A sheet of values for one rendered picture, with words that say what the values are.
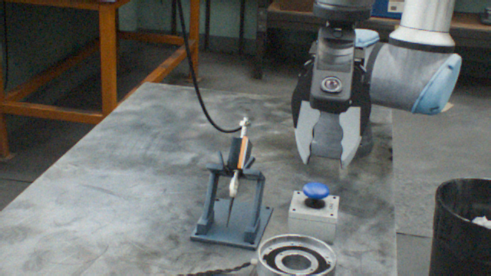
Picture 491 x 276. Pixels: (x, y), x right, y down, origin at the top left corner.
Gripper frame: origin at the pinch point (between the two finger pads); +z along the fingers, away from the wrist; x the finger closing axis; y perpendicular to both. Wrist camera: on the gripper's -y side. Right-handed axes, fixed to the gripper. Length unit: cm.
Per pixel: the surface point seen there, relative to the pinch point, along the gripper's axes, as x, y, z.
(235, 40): 89, 389, 87
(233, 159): 13.6, 7.6, 5.1
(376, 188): -8.4, 26.9, 16.3
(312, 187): 1.7, 9.2, 8.8
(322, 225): -0.4, 6.2, 13.4
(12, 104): 143, 172, 69
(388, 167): -10.6, 36.7, 16.3
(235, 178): 13.1, 7.3, 8.1
